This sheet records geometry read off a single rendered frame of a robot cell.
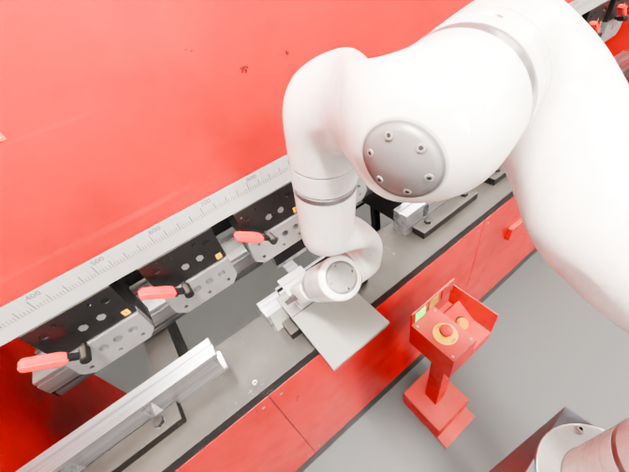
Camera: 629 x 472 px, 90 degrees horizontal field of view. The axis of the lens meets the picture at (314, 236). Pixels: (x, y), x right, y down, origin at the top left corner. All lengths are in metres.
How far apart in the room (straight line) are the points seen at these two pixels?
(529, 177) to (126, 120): 0.50
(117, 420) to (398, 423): 1.22
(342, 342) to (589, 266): 0.60
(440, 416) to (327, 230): 1.33
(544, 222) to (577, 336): 1.87
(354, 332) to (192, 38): 0.67
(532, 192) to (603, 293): 0.09
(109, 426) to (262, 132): 0.78
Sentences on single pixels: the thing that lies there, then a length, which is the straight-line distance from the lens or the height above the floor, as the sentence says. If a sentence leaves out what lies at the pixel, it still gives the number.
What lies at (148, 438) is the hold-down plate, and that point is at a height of 0.91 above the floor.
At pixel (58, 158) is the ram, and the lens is 0.56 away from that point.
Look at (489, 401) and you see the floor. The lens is 1.86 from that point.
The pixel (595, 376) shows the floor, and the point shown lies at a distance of 2.08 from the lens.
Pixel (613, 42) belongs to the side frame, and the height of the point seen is 0.99.
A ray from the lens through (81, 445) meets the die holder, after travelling 1.04.
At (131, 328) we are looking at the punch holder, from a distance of 0.76.
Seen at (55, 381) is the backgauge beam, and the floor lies 0.95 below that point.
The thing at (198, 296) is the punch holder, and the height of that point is 1.20.
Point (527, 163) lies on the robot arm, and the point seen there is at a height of 1.55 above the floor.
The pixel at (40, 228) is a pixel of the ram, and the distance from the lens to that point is 0.60.
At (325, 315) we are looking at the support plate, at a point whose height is 1.00.
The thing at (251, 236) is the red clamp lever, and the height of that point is 1.30.
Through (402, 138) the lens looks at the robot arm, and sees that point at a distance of 0.19.
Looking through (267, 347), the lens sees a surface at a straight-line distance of 0.99.
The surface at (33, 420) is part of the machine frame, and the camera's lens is 1.37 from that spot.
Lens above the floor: 1.72
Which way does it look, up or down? 44 degrees down
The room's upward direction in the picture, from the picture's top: 15 degrees counter-clockwise
